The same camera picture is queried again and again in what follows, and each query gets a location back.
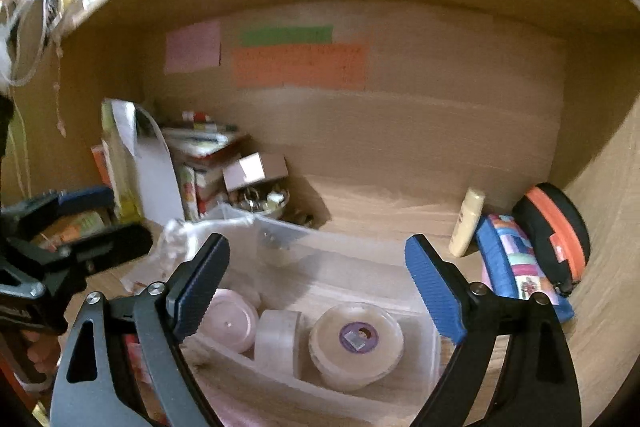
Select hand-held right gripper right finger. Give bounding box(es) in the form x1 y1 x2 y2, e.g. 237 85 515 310
404 234 583 427

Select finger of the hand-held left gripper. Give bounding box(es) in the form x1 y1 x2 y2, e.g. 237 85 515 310
10 222 154 303
0 187 116 239

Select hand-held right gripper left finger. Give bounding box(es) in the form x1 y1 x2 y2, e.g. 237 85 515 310
50 233 231 427

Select clear plastic storage box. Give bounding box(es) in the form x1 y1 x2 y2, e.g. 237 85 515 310
182 202 443 427

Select person's left hand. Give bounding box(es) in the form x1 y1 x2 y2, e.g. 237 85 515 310
15 329 62 389

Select orange and green tube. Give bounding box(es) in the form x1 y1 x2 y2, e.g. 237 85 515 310
35 209 118 250

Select orange book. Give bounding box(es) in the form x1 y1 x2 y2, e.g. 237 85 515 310
90 144 113 188

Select yellow-green bottle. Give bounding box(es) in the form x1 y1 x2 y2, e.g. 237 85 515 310
100 99 143 223

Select crumpled clear plastic bag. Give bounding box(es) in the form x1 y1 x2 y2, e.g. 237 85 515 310
150 212 256 280

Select cream lotion bottle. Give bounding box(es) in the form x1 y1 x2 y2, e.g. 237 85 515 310
448 188 487 258

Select blue patterned pencil case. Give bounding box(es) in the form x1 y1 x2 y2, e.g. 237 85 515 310
474 214 576 324

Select red packet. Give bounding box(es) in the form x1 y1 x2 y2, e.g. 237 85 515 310
122 334 156 388

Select white tape roll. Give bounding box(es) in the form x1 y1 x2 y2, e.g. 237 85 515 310
254 308 302 378

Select round tub with purple sticker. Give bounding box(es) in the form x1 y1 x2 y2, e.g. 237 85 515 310
308 302 405 392

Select wooden desk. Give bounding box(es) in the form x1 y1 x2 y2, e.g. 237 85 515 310
50 172 640 427

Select bowl of metal clips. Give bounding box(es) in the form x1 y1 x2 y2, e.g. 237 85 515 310
227 187 292 222

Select fruit pattern carton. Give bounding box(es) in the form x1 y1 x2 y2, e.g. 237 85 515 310
162 109 251 222

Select black and orange round case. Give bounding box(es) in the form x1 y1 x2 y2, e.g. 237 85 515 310
512 183 591 298

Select small cardboard box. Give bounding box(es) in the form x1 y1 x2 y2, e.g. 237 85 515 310
222 152 290 192

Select pink sticky note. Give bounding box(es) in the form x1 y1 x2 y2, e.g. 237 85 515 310
164 21 222 75

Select orange sticky note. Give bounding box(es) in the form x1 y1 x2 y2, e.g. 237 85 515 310
232 44 369 90

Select green sticky note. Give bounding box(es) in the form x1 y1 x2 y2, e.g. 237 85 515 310
239 25 334 48

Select white hanging cords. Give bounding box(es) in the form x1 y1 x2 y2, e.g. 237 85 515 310
0 0 68 138

